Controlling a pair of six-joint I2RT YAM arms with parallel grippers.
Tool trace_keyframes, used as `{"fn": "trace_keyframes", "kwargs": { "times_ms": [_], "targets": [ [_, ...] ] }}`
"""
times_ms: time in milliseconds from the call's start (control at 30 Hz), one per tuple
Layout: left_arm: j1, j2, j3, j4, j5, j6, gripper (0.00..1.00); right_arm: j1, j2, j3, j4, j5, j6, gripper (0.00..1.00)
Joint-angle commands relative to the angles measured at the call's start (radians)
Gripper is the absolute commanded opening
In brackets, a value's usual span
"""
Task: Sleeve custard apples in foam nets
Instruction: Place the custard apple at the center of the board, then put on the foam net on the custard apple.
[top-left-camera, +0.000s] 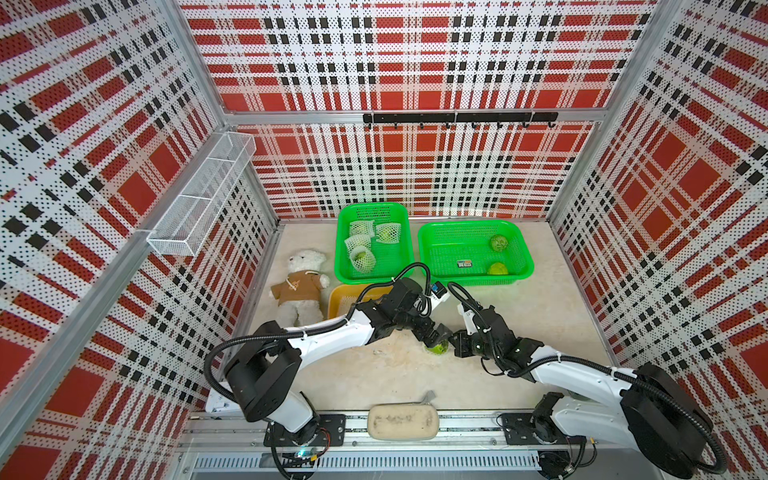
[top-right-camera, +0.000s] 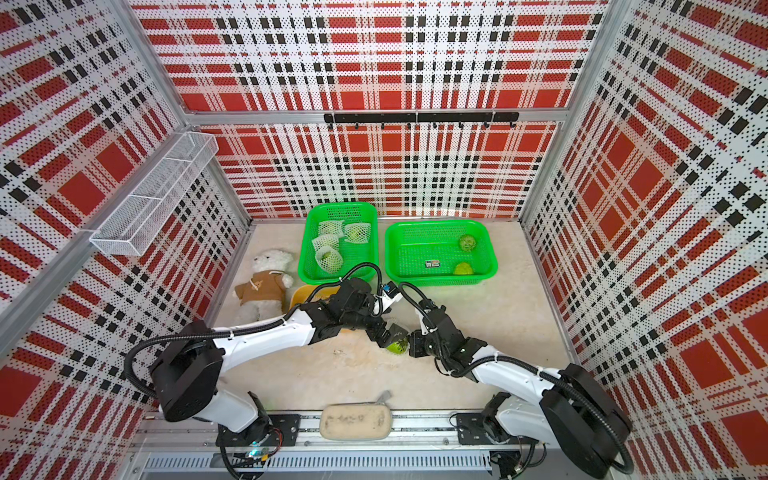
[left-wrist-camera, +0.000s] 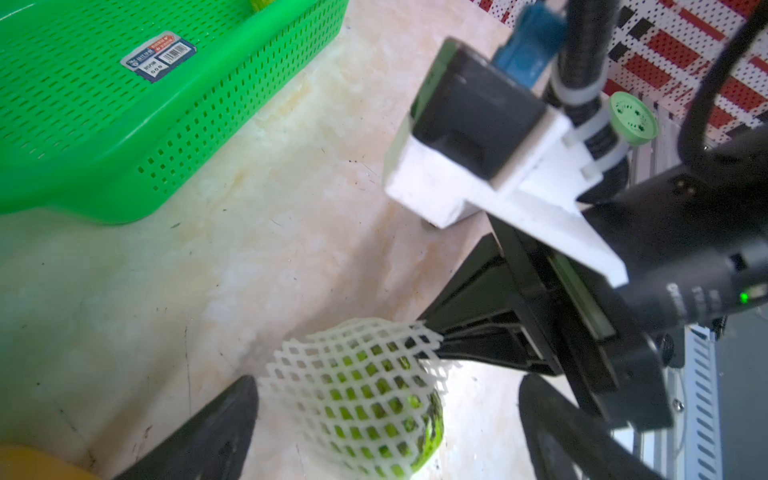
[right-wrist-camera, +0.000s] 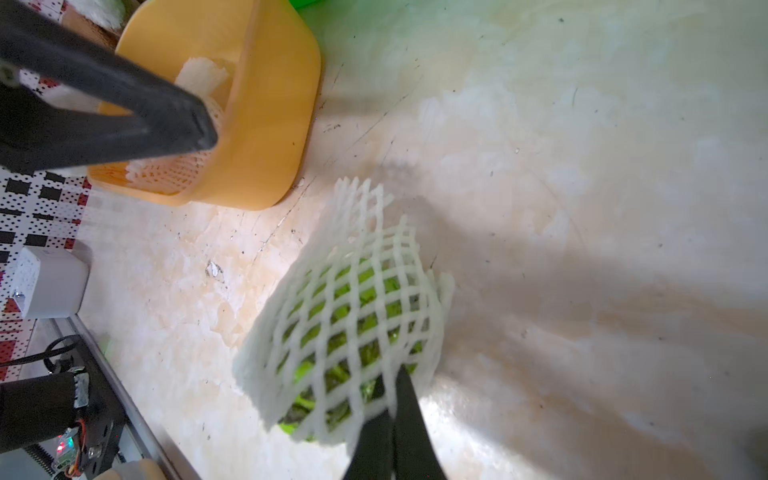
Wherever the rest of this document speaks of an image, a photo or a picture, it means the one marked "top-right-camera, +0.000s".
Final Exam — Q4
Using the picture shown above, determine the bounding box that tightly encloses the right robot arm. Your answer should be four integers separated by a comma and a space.
383, 282, 635, 479

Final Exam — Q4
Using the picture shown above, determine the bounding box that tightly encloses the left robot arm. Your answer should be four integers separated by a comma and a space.
123, 262, 402, 433

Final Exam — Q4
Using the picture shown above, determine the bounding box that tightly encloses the empty green plastic basket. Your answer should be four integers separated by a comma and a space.
298, 202, 379, 285

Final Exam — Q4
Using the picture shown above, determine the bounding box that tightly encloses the green basket with fruit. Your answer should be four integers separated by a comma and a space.
384, 220, 498, 287

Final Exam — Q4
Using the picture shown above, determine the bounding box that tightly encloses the white teddy bear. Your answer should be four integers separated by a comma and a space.
234, 249, 294, 325

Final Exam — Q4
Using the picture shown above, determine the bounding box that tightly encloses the beige sponge block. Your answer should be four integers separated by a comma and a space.
319, 403, 393, 441

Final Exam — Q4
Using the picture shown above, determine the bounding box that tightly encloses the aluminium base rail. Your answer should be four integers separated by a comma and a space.
132, 408, 626, 479

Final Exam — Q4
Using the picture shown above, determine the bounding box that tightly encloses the black hook rail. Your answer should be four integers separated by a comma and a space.
323, 111, 521, 128

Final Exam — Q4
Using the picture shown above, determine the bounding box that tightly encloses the clear wall shelf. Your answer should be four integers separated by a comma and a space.
90, 131, 219, 257

